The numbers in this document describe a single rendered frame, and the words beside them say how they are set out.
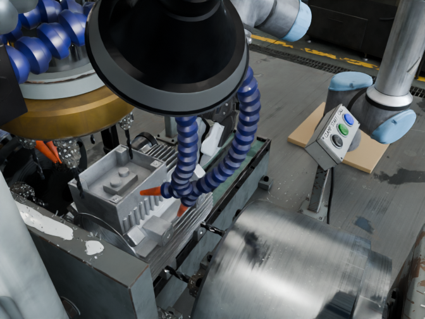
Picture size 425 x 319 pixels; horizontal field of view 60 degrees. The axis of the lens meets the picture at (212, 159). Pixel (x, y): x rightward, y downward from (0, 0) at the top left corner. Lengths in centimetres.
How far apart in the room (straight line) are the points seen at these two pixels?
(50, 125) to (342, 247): 36
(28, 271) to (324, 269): 31
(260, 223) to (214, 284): 10
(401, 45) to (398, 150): 45
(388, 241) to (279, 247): 60
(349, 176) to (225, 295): 79
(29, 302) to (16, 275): 3
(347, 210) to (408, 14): 50
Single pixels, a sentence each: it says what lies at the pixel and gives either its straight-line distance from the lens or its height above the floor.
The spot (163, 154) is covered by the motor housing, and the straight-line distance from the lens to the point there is 69.
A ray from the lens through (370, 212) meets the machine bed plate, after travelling 109.
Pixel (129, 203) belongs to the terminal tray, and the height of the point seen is 113.
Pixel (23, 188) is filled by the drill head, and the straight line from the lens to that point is 74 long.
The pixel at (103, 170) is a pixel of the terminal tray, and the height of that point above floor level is 112.
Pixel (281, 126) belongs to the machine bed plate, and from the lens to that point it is 135.
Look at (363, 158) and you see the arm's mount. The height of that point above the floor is 82.
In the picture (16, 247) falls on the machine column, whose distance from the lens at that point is 26.
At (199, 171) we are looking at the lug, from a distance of 68.
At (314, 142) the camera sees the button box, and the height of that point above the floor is 107.
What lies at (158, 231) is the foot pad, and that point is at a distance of 60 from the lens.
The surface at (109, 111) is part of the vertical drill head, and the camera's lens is 41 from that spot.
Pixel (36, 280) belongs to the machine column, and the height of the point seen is 131.
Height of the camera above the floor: 152
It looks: 38 degrees down
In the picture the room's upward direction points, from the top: straight up
